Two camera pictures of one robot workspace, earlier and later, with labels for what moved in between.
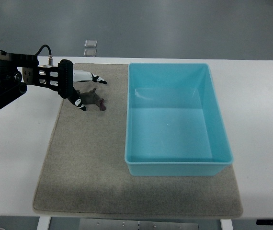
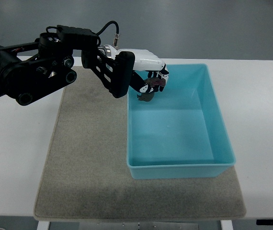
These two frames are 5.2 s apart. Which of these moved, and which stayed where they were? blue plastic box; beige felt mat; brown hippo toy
Moved: brown hippo toy
Stayed: blue plastic box; beige felt mat
